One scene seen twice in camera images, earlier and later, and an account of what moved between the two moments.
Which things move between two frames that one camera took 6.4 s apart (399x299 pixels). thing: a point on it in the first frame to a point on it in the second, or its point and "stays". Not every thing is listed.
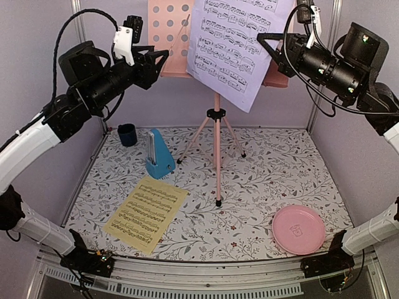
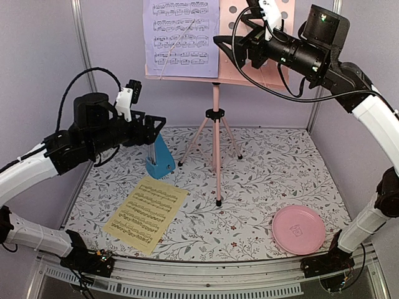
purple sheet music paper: (225, 53) to (181, 37)
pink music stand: (169, 24) to (288, 15)
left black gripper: (147, 71) to (149, 135)
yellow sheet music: (143, 219) stays
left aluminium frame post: (78, 25) stays
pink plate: (298, 229) stays
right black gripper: (285, 65) stays
